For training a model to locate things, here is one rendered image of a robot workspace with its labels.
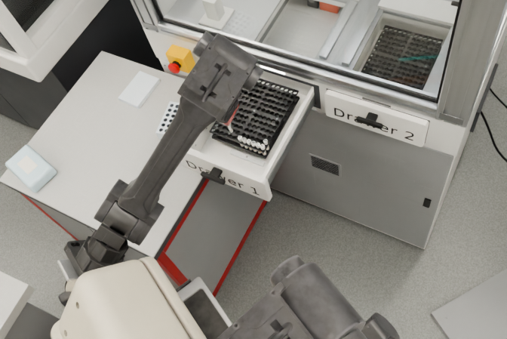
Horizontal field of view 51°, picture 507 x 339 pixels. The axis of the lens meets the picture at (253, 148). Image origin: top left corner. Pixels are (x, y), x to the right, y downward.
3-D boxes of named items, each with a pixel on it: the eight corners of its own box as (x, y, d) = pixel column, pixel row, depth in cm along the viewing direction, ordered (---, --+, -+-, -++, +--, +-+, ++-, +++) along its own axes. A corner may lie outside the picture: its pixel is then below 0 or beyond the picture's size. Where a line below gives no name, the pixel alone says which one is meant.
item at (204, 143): (266, 192, 146) (263, 182, 141) (188, 160, 155) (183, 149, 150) (326, 83, 162) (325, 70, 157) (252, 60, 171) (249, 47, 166)
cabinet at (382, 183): (425, 258, 213) (460, 159, 145) (208, 170, 250) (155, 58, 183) (493, 81, 251) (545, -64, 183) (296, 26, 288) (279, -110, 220)
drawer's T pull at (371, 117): (382, 130, 143) (382, 127, 142) (355, 121, 145) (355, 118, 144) (386, 119, 144) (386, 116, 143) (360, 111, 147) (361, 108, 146)
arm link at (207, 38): (187, 57, 81) (247, 97, 82) (208, 24, 80) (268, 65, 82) (196, 66, 123) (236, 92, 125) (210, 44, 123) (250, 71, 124)
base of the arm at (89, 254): (61, 247, 104) (87, 294, 99) (78, 217, 102) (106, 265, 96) (99, 243, 112) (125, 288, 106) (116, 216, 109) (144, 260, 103)
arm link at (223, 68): (181, 63, 73) (243, 103, 74) (214, 21, 83) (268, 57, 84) (88, 226, 101) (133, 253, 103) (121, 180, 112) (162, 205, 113)
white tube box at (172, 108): (182, 143, 167) (179, 137, 164) (158, 139, 170) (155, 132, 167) (196, 111, 173) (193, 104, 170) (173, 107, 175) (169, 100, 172)
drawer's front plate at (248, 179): (269, 202, 146) (264, 183, 137) (182, 166, 156) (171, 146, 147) (272, 197, 147) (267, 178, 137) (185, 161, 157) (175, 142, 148)
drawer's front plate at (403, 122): (422, 147, 147) (427, 126, 138) (325, 115, 158) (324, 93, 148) (424, 143, 148) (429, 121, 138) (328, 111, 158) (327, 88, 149)
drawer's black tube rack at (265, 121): (266, 163, 150) (263, 151, 145) (213, 143, 157) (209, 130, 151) (300, 103, 159) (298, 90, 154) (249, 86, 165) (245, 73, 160)
